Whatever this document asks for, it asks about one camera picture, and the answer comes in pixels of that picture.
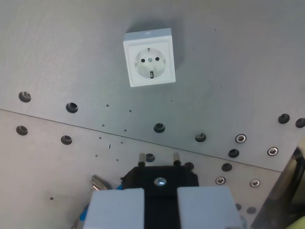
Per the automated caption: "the black cable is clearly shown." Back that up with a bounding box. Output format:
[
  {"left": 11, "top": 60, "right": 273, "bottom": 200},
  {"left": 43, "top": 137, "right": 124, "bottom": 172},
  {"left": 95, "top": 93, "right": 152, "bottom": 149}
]
[{"left": 293, "top": 152, "right": 305, "bottom": 178}]

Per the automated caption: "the white wall socket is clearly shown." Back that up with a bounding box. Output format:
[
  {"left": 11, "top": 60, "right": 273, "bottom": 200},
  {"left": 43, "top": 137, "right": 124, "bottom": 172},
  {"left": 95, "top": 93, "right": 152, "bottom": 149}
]
[{"left": 122, "top": 28, "right": 177, "bottom": 88}]

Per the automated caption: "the small silver metal block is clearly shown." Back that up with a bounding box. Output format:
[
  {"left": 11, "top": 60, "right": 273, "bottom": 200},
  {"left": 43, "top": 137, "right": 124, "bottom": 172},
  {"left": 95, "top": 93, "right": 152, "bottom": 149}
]
[{"left": 90, "top": 175, "right": 111, "bottom": 191}]

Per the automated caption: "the pale yellow object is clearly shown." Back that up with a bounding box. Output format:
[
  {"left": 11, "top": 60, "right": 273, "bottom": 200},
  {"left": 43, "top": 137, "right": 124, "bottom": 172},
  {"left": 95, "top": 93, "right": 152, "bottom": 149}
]
[{"left": 285, "top": 217, "right": 305, "bottom": 229}]

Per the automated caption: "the black two-pin power plug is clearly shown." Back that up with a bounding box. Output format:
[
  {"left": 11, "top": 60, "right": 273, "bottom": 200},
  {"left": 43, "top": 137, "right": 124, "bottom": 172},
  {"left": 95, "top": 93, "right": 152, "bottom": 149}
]
[{"left": 120, "top": 152, "right": 200, "bottom": 229}]

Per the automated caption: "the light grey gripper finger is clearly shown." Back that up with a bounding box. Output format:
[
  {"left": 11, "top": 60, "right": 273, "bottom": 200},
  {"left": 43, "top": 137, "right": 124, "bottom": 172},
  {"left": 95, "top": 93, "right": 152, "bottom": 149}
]
[
  {"left": 177, "top": 186, "right": 243, "bottom": 229},
  {"left": 83, "top": 187, "right": 145, "bottom": 229}
]

